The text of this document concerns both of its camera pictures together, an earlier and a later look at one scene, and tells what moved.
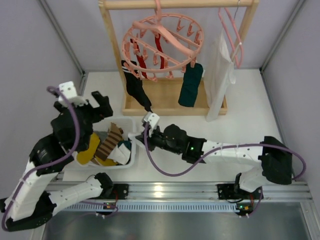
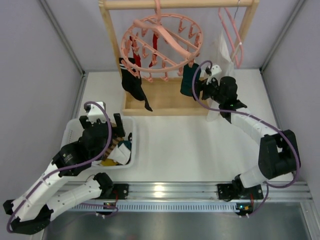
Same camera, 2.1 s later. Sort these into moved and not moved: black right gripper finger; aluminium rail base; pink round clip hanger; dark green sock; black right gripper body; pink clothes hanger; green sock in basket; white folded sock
Moved: black right gripper finger; dark green sock; black right gripper body
Not moved: white folded sock; green sock in basket; pink clothes hanger; pink round clip hanger; aluminium rail base
